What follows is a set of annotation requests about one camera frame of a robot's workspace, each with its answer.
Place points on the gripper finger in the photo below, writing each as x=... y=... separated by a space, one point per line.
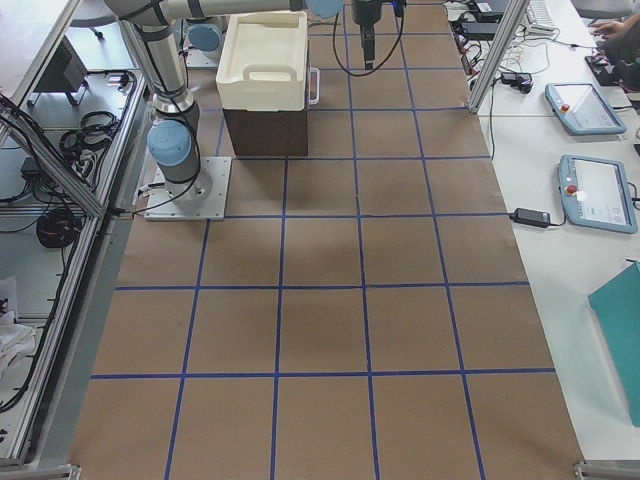
x=367 y=36

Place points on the dark wooden drawer cabinet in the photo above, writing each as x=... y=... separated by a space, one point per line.
x=267 y=132

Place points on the person hand at desk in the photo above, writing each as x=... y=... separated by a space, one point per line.
x=609 y=28

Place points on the white foam tray box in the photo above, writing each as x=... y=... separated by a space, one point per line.
x=277 y=37

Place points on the upper teach pendant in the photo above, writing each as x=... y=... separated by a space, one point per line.
x=583 y=110

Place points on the teach pendant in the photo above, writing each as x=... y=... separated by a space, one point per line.
x=583 y=110
x=594 y=193

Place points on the black power adapter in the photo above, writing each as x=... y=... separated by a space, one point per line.
x=534 y=218

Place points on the lower teach pendant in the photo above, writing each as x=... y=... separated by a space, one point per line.
x=594 y=193

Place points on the aluminium frame post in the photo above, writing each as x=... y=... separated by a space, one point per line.
x=514 y=13

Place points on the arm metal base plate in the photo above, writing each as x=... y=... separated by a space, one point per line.
x=205 y=199

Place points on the aluminium frame rail left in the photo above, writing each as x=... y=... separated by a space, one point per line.
x=30 y=136

